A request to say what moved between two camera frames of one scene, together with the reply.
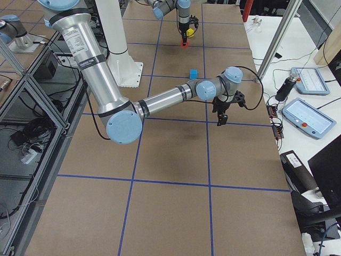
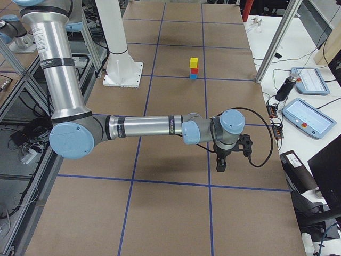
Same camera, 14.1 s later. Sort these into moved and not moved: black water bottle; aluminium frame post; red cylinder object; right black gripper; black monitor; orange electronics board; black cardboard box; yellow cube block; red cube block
Moved: red cube block; yellow cube block; right black gripper
Not moved: aluminium frame post; black water bottle; black monitor; black cardboard box; orange electronics board; red cylinder object
